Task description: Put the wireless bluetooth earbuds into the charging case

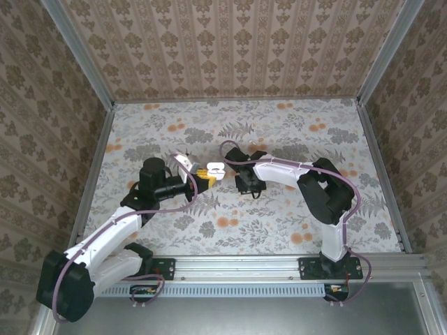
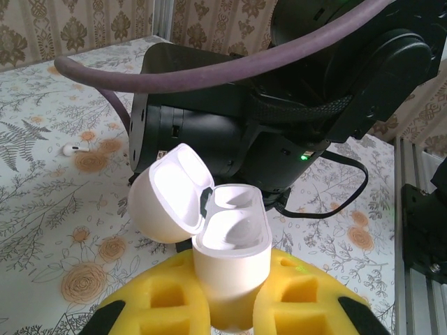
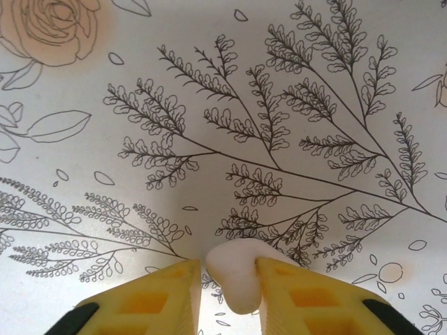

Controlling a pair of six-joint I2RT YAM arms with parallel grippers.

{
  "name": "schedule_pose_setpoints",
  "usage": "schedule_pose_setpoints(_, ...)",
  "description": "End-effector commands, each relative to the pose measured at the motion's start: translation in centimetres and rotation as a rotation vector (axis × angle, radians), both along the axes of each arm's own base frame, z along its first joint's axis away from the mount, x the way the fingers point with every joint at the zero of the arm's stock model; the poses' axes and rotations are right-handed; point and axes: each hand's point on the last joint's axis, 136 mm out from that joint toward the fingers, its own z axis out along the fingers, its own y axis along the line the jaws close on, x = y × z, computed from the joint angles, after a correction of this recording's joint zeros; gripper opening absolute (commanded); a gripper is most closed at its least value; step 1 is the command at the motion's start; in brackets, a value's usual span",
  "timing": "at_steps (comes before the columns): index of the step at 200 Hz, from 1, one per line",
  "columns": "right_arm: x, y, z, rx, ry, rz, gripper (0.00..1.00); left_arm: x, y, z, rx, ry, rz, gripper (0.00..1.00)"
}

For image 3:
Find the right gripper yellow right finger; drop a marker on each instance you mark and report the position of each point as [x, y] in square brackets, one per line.
[314, 303]

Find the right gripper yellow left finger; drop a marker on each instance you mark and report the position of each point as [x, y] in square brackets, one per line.
[146, 303]

